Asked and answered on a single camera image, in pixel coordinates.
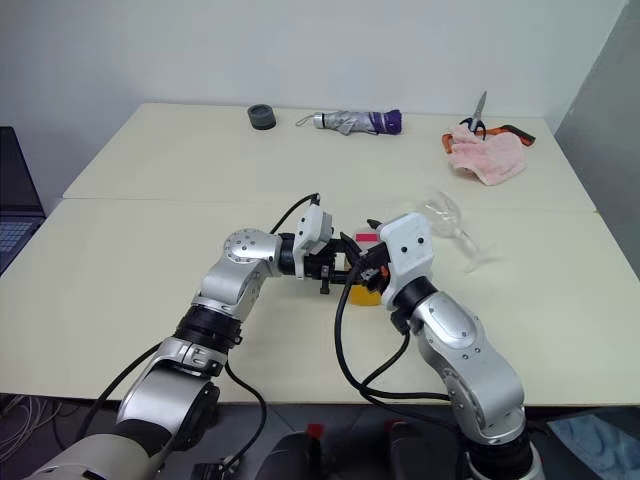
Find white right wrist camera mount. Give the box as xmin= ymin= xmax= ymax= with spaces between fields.
xmin=378 ymin=212 xmax=435 ymax=307

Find blue cloth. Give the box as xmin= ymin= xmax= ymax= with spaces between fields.
xmin=547 ymin=412 xmax=640 ymax=480

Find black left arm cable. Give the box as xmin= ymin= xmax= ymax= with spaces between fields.
xmin=79 ymin=192 xmax=321 ymax=474

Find dark laptop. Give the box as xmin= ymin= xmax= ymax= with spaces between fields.
xmin=0 ymin=125 xmax=47 ymax=276

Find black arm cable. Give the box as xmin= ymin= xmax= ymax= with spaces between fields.
xmin=79 ymin=192 xmax=321 ymax=474
xmin=333 ymin=264 xmax=451 ymax=407

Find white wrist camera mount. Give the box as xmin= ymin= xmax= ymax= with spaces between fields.
xmin=378 ymin=212 xmax=435 ymax=307
xmin=292 ymin=205 xmax=335 ymax=279

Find pink towel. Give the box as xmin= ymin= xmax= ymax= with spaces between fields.
xmin=446 ymin=124 xmax=529 ymax=187

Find red capped black post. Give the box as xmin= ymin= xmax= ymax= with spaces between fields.
xmin=305 ymin=423 xmax=326 ymax=480

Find black handled scissors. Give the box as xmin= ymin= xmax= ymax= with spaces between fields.
xmin=459 ymin=90 xmax=489 ymax=136

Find folded silver purple umbrella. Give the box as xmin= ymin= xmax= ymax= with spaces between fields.
xmin=294 ymin=108 xmax=404 ymax=136

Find clear wine glass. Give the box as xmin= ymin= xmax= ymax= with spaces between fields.
xmin=422 ymin=190 xmax=496 ymax=274

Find dark rounded shape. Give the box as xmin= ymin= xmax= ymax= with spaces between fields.
xmin=384 ymin=419 xmax=444 ymax=480
xmin=259 ymin=432 xmax=346 ymax=480

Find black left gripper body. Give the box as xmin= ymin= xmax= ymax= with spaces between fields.
xmin=304 ymin=239 xmax=352 ymax=296

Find white cable bundle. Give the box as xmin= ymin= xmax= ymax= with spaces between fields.
xmin=0 ymin=394 xmax=76 ymax=441

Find clear bottle with orange drink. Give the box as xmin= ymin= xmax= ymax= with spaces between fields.
xmin=344 ymin=229 xmax=386 ymax=307

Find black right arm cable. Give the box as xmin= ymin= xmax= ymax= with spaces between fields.
xmin=333 ymin=264 xmax=451 ymax=407

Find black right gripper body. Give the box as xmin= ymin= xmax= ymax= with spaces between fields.
xmin=358 ymin=242 xmax=390 ymax=296

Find orange black tool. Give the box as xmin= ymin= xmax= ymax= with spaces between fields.
xmin=441 ymin=124 xmax=537 ymax=155

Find grey partition panel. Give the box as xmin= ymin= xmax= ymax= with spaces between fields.
xmin=552 ymin=0 xmax=640 ymax=281

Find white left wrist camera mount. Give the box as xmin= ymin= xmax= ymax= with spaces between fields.
xmin=292 ymin=205 xmax=335 ymax=279

